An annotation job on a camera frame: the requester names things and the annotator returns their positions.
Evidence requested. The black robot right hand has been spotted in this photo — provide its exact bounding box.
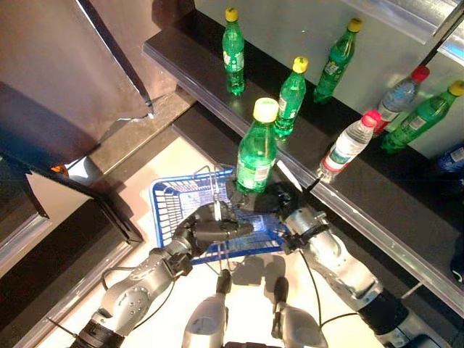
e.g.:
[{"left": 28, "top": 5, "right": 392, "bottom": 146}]
[{"left": 231, "top": 181, "right": 304, "bottom": 222}]

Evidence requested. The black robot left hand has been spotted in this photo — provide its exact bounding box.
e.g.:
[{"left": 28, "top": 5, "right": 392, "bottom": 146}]
[{"left": 172, "top": 201, "right": 254, "bottom": 254}]

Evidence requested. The metal wire basket handle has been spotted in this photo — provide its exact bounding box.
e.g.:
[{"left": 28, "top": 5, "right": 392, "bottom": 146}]
[{"left": 194, "top": 165, "right": 224, "bottom": 222}]

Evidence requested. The blue plastic shopping basket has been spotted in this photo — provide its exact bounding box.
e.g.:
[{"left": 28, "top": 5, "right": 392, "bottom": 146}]
[{"left": 149, "top": 165, "right": 291, "bottom": 268}]

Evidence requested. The black glossy bottle shelf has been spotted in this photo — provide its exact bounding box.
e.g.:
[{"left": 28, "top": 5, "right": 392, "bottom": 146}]
[{"left": 143, "top": 9, "right": 464, "bottom": 320}]

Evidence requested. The clear water bottle red cap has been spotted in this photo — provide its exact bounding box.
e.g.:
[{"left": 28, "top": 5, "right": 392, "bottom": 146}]
[
  {"left": 373, "top": 65, "right": 431, "bottom": 137},
  {"left": 318, "top": 109, "right": 382, "bottom": 178}
]

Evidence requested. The black robot right foot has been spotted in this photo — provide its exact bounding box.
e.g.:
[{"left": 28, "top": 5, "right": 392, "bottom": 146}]
[{"left": 272, "top": 277, "right": 290, "bottom": 340}]

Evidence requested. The silver robot left leg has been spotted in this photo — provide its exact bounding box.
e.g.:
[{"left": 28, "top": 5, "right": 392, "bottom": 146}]
[{"left": 181, "top": 295, "right": 229, "bottom": 348}]

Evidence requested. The black framed display counter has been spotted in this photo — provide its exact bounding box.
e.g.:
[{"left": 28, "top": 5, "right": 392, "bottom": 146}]
[{"left": 0, "top": 152, "right": 144, "bottom": 348}]

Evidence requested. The brown cabinet with metal edge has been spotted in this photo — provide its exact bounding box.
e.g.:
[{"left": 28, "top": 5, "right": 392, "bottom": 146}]
[{"left": 0, "top": 0, "right": 196, "bottom": 164}]

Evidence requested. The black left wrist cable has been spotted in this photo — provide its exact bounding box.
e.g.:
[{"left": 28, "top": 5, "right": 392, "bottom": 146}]
[{"left": 101, "top": 266, "right": 175, "bottom": 327}]

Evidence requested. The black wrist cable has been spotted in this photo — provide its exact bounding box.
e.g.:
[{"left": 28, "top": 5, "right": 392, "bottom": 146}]
[
  {"left": 101, "top": 266, "right": 175, "bottom": 327},
  {"left": 299, "top": 249, "right": 362, "bottom": 327}
]

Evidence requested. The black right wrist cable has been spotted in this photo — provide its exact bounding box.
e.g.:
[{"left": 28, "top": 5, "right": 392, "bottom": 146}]
[{"left": 299, "top": 249, "right": 362, "bottom": 327}]

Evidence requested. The clear plastic shelf price rail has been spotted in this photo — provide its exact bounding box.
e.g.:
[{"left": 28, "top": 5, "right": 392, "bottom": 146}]
[
  {"left": 143, "top": 45, "right": 320, "bottom": 189},
  {"left": 310, "top": 179, "right": 464, "bottom": 322}
]

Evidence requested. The silver shelf edge rail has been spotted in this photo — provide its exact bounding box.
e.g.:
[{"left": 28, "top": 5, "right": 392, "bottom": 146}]
[{"left": 339, "top": 0, "right": 464, "bottom": 57}]

